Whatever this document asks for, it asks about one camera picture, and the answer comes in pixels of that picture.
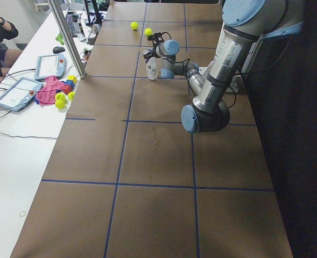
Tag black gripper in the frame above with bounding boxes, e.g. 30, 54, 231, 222
143, 45, 161, 61

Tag clear tennis ball tube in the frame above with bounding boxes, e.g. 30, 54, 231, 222
144, 48, 158, 81

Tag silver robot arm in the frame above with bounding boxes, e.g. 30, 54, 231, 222
143, 1, 305, 133

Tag yellow tennis ball with logo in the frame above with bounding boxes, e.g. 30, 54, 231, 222
130, 21, 139, 31

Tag yellow cube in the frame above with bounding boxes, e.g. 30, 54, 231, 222
66, 75, 78, 85

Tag red and blue block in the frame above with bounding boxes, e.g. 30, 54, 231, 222
60, 80, 75, 94

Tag black computer mouse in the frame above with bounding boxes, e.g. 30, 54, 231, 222
52, 46, 65, 54

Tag far teach pendant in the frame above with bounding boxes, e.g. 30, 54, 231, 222
34, 54, 67, 81

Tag teach pendant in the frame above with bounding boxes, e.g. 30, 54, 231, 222
34, 54, 67, 81
0, 77, 43, 112

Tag yellow balls on side table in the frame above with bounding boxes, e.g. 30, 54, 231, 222
55, 91, 75, 110

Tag pink cloth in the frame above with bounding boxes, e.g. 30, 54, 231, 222
35, 76, 65, 106

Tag near teach pendant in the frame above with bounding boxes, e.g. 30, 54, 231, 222
0, 77, 43, 112

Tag aluminium frame post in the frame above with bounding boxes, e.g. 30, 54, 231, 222
48, 0, 87, 79

